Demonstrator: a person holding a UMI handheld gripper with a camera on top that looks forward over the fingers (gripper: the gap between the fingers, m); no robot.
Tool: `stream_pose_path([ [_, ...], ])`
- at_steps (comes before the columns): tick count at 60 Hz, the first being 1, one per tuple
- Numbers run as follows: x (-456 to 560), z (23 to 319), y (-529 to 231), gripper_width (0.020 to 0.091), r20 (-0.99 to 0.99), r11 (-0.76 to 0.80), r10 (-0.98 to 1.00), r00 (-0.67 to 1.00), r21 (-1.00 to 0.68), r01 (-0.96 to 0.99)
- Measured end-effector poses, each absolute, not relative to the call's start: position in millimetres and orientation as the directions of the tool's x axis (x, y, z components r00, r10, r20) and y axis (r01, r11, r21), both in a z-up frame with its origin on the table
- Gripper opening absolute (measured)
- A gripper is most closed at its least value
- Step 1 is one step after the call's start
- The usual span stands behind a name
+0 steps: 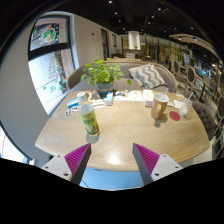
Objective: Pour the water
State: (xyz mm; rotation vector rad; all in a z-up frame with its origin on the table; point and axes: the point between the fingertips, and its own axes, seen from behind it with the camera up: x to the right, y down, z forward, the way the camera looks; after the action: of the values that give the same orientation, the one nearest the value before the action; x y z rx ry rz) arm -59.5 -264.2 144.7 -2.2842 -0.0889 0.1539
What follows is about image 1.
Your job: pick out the blue and white cards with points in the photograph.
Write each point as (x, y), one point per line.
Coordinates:
(72, 103)

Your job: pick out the thick printed menu board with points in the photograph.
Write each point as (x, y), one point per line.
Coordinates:
(130, 96)

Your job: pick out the green potted plant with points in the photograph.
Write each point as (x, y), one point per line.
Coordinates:
(103, 74)

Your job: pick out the small light blue box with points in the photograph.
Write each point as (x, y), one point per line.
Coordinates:
(109, 99)

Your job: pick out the dark grey tufted armchair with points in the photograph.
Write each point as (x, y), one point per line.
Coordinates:
(205, 118)

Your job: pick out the clear plastic cup with straw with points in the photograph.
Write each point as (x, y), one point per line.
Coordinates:
(185, 108)

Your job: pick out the white round pillar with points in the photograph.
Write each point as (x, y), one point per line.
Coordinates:
(134, 40)

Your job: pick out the clear green-labelled drink bottle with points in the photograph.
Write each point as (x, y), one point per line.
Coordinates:
(89, 120)

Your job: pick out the grey zigzag pillow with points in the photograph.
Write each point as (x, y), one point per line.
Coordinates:
(147, 76)

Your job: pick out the grey curved sofa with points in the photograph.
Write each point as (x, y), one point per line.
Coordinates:
(75, 81)

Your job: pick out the group of ceiling lights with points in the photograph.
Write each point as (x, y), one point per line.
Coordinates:
(148, 23)

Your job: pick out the flat round red coaster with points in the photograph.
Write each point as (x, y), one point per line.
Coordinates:
(174, 116)

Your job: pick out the brown mug with white inside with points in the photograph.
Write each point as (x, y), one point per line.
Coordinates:
(158, 107)

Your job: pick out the black-framed food poster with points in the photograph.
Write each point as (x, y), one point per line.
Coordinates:
(49, 35)

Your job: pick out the yellow square card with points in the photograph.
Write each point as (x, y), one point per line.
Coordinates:
(180, 97)

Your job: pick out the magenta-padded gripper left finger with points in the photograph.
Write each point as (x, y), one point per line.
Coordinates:
(77, 160)

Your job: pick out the group of dining chairs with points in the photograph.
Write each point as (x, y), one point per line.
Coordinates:
(190, 75)

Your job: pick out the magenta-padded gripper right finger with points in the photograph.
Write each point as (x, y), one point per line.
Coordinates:
(146, 160)

